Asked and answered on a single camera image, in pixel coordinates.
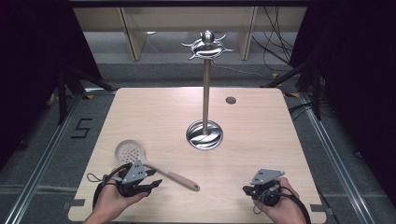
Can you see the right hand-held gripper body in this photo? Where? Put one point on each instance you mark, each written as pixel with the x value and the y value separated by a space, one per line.
pixel 264 179

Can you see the aluminium floor rail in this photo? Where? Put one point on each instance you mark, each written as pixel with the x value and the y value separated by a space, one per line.
pixel 40 161
pixel 336 161

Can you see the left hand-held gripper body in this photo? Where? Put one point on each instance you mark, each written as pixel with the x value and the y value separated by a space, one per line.
pixel 134 174

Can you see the steel utensil rack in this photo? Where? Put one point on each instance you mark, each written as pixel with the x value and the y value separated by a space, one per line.
pixel 205 93

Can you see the person's left hand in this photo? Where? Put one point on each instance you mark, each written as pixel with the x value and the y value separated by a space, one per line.
pixel 109 202

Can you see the light wooden shelf unit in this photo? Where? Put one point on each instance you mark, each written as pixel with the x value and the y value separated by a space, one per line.
pixel 186 18

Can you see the black tripod stand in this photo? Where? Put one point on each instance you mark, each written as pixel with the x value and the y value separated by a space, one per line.
pixel 316 90
pixel 62 93

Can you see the person's right hand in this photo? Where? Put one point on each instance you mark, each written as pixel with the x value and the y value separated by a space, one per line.
pixel 288 208

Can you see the beige slotted spoon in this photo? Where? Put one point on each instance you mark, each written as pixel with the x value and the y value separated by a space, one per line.
pixel 129 152

